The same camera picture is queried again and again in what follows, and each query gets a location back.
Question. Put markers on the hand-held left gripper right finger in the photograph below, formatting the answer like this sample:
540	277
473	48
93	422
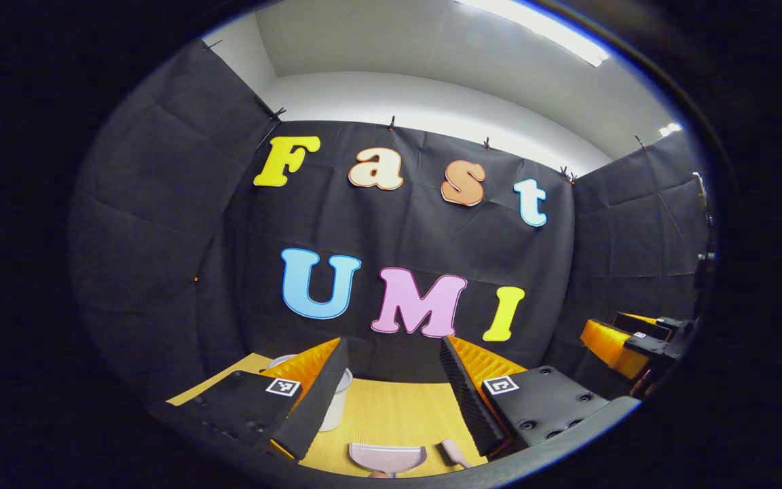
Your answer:
472	401

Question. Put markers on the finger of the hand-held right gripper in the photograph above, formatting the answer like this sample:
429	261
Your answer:
639	324
649	346

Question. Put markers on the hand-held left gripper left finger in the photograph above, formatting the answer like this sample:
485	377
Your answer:
316	401

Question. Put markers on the white garbage bin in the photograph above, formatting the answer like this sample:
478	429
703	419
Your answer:
335	404

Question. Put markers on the pale purple dustpan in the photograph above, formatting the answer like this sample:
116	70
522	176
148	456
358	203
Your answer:
387	458

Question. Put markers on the wooden desktop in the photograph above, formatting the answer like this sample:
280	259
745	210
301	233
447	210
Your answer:
391	414

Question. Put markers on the metal pole with dark device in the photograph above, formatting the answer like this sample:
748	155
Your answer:
706	258

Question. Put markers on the ceiling light panel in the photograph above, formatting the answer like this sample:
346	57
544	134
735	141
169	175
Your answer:
540	24
669	128

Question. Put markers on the row of black cloth clips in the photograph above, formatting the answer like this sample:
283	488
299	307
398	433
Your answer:
391	123

